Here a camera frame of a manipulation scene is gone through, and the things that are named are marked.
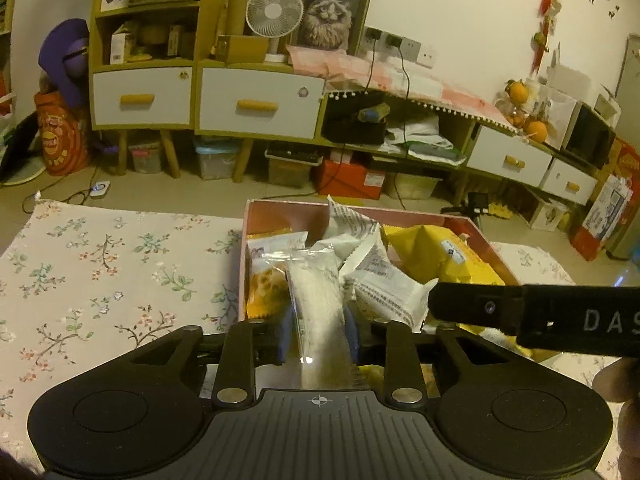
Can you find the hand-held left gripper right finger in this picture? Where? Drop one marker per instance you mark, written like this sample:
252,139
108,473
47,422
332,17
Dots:
352,340

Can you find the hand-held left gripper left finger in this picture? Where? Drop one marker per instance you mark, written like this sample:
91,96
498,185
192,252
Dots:
287,340

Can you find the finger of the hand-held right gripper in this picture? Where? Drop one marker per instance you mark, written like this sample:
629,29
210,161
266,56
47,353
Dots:
465,305

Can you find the clear packet white rice roll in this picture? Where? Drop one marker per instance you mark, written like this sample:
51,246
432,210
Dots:
320,300

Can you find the clear packet orange cookie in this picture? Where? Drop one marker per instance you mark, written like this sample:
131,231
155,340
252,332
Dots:
267,280

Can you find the white packet grey print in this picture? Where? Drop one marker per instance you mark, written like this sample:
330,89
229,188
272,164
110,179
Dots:
350,232
385,285

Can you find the pink gift box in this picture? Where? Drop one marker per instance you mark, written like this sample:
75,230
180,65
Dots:
260,215

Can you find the person's right hand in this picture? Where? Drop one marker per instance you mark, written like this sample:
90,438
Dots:
627,390

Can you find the black device on floor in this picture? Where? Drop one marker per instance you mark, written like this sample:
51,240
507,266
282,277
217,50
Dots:
477,205

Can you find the yellow toy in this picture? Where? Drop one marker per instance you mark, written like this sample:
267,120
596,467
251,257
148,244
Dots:
500,210

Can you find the white cartoon carton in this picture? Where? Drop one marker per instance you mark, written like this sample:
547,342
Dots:
547,215

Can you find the white printed bag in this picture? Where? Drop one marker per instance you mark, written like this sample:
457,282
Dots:
602,210

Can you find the pale storage bin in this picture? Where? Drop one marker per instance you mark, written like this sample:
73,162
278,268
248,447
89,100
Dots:
412,186

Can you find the small white drawer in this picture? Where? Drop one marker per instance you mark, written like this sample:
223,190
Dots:
570,177

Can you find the red cardboard box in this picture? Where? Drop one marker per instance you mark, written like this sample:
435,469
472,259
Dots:
350,177

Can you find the grey refrigerator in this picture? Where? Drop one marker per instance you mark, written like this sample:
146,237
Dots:
630,160

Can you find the clear bin black lid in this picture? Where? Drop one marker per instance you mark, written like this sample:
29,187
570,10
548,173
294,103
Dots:
292,165

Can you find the black microwave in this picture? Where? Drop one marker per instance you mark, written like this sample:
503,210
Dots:
587,140

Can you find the orange fruit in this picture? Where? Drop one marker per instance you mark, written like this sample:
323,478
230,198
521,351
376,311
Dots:
517,91
537,129

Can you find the clear bin blue lid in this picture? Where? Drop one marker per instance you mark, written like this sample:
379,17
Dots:
215,157

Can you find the floral tablecloth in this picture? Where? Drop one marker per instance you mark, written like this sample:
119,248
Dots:
100,270

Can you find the black storage box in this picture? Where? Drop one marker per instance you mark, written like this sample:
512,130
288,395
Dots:
355,130

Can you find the clear storage bin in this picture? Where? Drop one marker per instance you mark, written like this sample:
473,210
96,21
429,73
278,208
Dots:
145,155

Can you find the white power adapter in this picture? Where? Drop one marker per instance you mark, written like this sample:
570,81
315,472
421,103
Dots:
100,190

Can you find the white appliance box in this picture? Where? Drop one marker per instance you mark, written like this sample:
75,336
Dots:
570,77

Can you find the pink lace cloth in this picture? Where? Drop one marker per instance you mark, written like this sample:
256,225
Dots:
350,67

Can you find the brown cardboard box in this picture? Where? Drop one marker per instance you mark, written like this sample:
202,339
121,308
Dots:
245,47

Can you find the red hanging ornament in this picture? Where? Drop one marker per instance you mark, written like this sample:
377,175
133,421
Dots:
547,10

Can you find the orange red printed bag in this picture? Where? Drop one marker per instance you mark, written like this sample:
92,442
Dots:
57,135

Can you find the framed cat picture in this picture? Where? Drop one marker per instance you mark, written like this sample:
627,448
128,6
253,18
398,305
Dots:
330,12

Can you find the black panel round base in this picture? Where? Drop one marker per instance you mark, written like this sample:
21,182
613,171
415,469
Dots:
15,160

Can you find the white desk fan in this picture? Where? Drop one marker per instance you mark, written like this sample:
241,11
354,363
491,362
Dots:
275,10

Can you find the cardboard tube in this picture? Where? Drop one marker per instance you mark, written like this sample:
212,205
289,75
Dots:
236,10

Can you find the small white box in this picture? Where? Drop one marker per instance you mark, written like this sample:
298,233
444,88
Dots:
117,42

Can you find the purple plush toy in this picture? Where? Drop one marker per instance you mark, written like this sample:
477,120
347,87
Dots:
65,60

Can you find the wall socket panel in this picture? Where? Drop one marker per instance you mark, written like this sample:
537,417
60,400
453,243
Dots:
400,45

